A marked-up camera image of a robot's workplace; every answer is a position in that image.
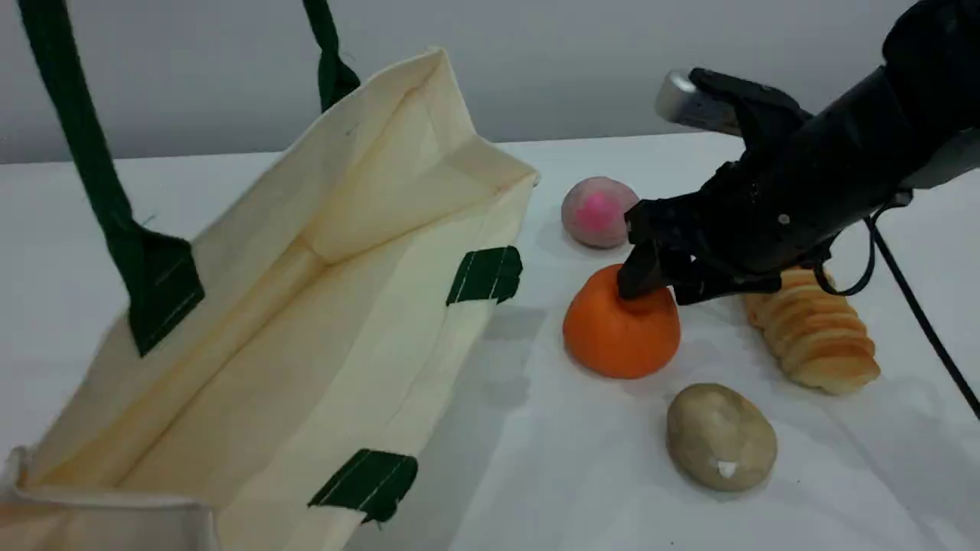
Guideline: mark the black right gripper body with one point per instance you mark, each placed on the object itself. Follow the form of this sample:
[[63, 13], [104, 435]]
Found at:
[[788, 199]]

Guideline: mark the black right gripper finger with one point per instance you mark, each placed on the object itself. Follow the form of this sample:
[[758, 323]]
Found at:
[[647, 272], [720, 289]]

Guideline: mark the orange toy fruit with stem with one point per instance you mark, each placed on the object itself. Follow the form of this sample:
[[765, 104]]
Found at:
[[620, 337]]

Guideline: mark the brown potato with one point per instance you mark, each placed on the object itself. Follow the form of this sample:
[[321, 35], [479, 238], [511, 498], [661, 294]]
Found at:
[[720, 436]]

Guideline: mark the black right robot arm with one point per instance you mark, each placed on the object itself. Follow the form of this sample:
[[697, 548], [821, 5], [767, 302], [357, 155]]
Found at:
[[938, 84]]

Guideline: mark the pink peach fruit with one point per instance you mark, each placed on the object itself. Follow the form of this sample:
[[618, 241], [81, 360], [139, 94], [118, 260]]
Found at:
[[593, 214]]

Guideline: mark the golden ridged bread roll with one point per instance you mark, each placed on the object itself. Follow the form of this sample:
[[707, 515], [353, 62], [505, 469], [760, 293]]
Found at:
[[823, 344]]

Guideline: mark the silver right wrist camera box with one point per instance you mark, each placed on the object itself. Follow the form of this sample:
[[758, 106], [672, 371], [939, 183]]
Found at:
[[689, 103]]

